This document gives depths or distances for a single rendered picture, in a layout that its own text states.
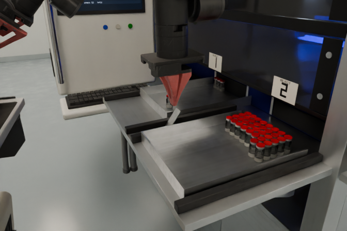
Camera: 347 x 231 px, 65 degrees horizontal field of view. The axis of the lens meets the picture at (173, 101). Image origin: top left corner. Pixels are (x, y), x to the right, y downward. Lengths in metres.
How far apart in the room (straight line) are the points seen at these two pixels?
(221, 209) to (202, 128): 0.33
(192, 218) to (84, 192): 1.53
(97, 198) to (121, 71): 0.92
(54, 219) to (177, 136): 1.26
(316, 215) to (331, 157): 0.18
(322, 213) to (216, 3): 0.60
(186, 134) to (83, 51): 0.74
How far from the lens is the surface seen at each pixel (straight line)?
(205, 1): 0.49
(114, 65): 1.41
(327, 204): 0.83
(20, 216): 2.02
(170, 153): 0.72
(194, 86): 1.19
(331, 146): 0.76
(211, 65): 1.08
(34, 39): 5.95
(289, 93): 0.80
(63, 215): 1.92
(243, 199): 0.61
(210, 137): 0.80
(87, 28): 1.35
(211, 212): 0.57
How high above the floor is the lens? 1.28
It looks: 22 degrees down
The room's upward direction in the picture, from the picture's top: straight up
